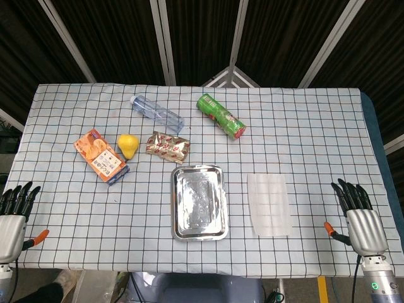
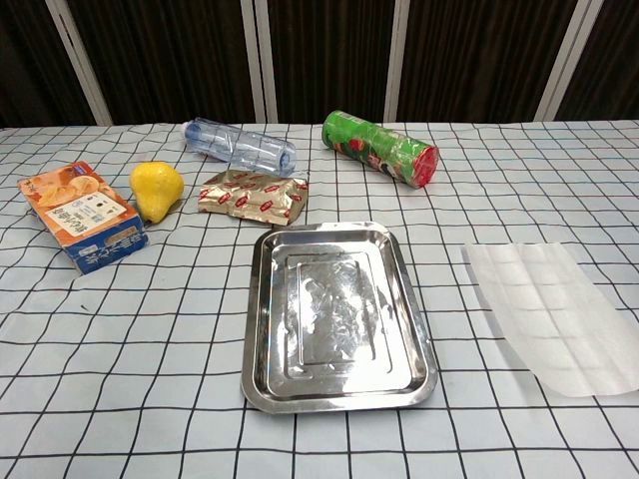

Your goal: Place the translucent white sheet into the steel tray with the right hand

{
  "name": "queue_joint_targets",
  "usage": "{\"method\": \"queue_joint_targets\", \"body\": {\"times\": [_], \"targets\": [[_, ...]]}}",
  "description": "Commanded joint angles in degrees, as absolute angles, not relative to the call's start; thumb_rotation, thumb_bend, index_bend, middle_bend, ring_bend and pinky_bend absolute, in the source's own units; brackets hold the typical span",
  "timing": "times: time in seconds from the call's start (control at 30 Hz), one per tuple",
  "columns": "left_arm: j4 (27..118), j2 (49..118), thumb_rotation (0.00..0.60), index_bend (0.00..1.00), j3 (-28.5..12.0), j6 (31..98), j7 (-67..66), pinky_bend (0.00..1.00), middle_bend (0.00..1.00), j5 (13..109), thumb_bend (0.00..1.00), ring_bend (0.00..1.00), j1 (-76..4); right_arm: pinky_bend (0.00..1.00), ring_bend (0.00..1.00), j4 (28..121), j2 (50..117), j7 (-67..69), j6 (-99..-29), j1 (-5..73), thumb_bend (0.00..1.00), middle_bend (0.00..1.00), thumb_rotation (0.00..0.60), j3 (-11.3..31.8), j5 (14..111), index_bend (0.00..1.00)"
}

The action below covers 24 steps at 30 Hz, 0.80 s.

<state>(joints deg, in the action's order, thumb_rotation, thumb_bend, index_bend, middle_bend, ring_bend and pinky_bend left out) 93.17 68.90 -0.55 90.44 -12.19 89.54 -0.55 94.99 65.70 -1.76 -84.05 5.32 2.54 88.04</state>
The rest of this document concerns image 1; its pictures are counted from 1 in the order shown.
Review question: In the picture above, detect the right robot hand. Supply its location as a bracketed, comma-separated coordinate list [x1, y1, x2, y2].
[324, 178, 389, 256]

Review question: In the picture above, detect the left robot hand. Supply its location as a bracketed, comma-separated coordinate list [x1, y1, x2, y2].
[0, 181, 50, 263]

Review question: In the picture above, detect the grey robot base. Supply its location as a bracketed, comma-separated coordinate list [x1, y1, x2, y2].
[128, 271, 264, 303]

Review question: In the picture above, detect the metal tray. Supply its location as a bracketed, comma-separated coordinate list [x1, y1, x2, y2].
[170, 163, 230, 242]

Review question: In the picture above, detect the blue checked tablecloth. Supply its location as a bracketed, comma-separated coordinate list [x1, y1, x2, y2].
[0, 83, 404, 279]

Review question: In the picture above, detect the orange biscuit package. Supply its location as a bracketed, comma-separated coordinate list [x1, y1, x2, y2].
[73, 128, 131, 186]

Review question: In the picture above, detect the yellow pear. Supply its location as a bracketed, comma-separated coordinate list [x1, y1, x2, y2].
[117, 134, 140, 160]

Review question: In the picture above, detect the gold foil snack packet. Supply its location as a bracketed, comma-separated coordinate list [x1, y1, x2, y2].
[145, 131, 191, 165]

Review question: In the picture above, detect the green cylindrical chips can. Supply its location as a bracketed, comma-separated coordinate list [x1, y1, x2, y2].
[196, 93, 247, 141]

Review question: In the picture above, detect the clear plastic water bottle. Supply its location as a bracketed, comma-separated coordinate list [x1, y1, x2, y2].
[130, 95, 186, 134]

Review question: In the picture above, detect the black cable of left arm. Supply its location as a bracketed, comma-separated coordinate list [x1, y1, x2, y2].
[8, 263, 20, 303]

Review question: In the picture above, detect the white triangular metal frame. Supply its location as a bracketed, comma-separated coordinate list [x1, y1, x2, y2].
[201, 66, 261, 88]

